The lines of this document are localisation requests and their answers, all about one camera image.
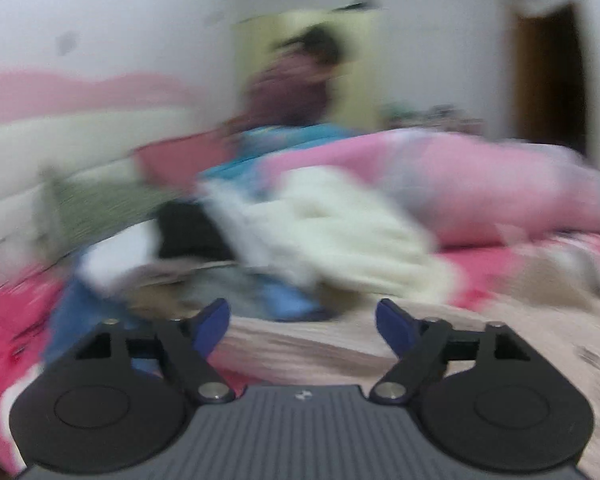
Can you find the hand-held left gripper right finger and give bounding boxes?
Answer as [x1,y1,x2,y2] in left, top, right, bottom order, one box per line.
[369,298,531,405]

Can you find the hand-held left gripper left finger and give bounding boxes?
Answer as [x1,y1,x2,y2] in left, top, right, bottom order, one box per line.
[75,297,237,405]

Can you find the beige checked knit sweater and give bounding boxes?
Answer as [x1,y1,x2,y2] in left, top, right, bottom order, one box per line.
[207,240,600,480]

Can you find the grey ribbed garment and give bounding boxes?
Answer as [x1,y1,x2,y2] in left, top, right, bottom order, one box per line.
[180,265,277,319]

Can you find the light blue garment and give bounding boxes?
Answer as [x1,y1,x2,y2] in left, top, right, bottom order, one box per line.
[259,280,342,322]

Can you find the black garment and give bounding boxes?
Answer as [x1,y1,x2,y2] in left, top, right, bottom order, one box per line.
[156,201,237,262]

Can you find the cream fleece garment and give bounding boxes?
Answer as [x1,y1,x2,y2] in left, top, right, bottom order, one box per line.
[200,166,458,306]

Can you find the white thin garment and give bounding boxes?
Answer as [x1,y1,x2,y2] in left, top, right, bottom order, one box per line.
[76,224,181,292]

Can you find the dark blue garment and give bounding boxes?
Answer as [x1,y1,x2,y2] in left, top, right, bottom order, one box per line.
[42,280,162,377]

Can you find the green cushion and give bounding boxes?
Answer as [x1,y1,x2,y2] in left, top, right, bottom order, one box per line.
[41,164,182,257]

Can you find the pink grey floral quilt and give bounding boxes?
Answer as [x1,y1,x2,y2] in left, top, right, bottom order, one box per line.
[260,129,600,250]

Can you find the dark pink pillow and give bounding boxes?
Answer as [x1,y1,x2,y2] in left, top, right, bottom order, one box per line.
[134,132,237,187]

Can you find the teal printed blanket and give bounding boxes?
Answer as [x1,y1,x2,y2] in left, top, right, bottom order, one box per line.
[199,124,358,182]

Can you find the pink floral bed blanket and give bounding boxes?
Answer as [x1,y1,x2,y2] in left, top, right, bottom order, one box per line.
[0,230,600,480]

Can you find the cluttered dresser items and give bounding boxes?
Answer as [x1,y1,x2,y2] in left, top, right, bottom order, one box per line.
[382,102,483,136]

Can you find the pale yellow wardrobe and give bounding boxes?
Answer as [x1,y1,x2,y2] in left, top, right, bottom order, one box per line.
[232,7,387,136]

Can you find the pink white headboard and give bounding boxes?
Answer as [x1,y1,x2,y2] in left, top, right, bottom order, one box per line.
[0,72,208,298]

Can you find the brown wooden door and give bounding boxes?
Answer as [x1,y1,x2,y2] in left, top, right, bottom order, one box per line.
[514,4,590,157]

